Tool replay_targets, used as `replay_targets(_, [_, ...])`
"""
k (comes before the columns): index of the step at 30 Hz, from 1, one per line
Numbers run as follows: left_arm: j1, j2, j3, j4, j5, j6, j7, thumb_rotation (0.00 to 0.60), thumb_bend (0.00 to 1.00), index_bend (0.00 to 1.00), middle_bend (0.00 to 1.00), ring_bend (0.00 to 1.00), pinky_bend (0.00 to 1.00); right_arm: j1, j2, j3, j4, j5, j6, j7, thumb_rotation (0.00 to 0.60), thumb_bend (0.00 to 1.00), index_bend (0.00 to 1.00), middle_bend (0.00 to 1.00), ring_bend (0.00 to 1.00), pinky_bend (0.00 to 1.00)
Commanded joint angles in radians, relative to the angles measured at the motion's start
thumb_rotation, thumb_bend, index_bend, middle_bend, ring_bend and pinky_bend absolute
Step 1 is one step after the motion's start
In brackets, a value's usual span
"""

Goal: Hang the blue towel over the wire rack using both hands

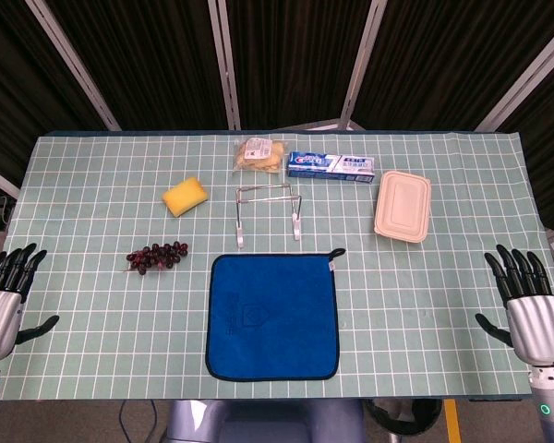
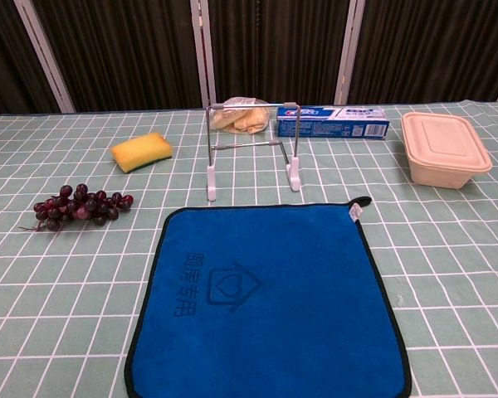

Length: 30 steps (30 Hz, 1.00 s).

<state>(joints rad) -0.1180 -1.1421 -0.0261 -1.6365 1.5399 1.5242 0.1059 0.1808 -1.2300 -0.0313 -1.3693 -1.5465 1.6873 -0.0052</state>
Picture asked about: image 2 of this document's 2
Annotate blue microfiber cloth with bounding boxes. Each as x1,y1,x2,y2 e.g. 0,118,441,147
123,195,413,398

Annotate green checked tablecloth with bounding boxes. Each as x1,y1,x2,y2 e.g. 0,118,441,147
0,97,498,398

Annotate bagged bread rolls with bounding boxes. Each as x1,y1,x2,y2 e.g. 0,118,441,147
211,96,271,136

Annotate dark purple grape bunch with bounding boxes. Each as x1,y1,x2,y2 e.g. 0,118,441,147
18,183,134,234

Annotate beige lidded food container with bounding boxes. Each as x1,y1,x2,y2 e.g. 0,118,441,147
400,110,494,190

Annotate blue white toothpaste box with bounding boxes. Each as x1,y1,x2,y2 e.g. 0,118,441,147
276,104,390,141

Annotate yellow sponge green scourer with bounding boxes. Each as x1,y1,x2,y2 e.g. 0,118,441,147
110,132,174,175

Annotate metal wire rack white feet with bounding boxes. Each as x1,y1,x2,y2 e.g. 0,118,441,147
205,100,303,203

